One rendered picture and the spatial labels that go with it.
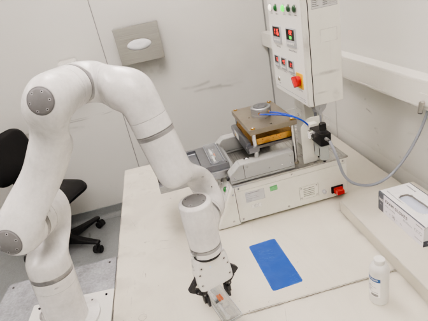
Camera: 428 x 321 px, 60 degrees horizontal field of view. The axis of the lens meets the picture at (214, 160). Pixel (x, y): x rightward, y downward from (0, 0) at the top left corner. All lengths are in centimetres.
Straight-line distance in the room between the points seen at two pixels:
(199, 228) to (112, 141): 217
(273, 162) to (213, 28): 166
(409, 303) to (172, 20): 229
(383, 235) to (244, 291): 47
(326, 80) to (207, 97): 169
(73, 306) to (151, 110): 66
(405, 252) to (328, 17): 77
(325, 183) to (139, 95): 92
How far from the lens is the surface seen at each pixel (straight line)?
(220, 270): 103
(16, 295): 157
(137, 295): 131
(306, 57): 132
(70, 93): 83
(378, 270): 108
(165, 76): 287
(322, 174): 149
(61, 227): 115
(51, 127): 85
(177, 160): 85
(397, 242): 130
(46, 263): 114
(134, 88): 81
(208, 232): 93
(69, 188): 283
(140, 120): 82
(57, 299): 119
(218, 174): 140
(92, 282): 144
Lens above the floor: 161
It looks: 25 degrees down
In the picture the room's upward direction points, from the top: 12 degrees counter-clockwise
